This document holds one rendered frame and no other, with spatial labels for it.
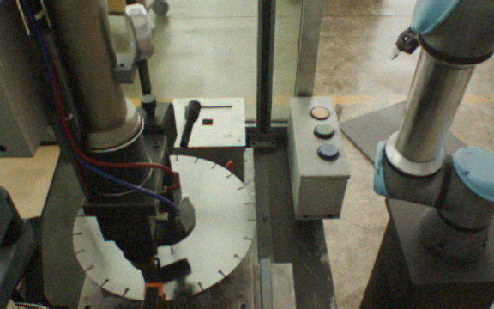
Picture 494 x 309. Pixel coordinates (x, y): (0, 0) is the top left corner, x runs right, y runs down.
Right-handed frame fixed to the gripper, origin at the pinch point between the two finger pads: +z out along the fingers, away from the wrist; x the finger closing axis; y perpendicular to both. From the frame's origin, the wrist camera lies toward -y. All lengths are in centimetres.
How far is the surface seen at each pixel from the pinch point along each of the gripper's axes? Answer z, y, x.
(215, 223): -4, -73, -9
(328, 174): 1.3, -44.5, -10.3
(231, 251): -4, -75, -15
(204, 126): 1, -55, 19
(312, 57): -9.9, -27.1, 12.5
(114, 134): -41, -90, -18
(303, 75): -4.4, -28.5, 13.6
